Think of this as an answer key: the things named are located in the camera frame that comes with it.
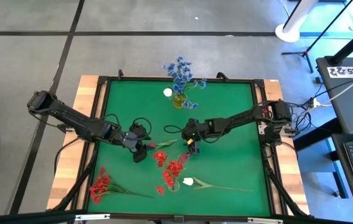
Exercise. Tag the yellow glass vase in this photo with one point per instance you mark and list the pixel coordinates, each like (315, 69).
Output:
(179, 101)

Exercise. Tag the green table mat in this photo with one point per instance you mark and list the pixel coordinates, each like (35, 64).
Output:
(126, 186)

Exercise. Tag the white power plug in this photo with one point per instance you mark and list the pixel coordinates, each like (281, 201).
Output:
(314, 102)

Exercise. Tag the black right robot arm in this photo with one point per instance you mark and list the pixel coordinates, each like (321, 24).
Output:
(241, 118)

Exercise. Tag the silver metal bracket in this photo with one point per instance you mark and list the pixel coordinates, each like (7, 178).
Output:
(92, 216)
(265, 220)

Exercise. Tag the black aluminium crossbar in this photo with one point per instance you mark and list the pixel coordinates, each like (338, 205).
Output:
(23, 217)

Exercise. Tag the dark red artificial tulip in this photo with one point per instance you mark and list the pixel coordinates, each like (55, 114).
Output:
(152, 145)
(184, 157)

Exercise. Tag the black tripod stand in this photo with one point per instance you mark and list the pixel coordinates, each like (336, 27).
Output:
(305, 53)

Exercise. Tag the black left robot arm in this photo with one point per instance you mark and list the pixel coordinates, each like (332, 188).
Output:
(70, 119)

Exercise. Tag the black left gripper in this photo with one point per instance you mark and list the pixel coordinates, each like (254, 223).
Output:
(129, 140)

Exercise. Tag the blue desk leg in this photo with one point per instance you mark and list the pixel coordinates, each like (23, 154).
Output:
(338, 174)

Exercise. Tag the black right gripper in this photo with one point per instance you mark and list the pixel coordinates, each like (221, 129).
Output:
(195, 130)

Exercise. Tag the white pole with round base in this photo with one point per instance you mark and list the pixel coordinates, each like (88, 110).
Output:
(288, 32)

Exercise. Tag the black table-level camera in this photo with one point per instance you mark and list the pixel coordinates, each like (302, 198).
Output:
(178, 218)

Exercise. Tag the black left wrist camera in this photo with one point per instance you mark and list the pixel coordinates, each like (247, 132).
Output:
(137, 129)

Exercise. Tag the red artificial flower bunch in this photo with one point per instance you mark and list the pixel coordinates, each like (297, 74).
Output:
(101, 186)
(174, 168)

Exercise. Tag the white paper label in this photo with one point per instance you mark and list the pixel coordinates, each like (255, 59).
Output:
(341, 72)

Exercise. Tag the clear glass vase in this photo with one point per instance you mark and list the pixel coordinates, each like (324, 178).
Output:
(173, 187)

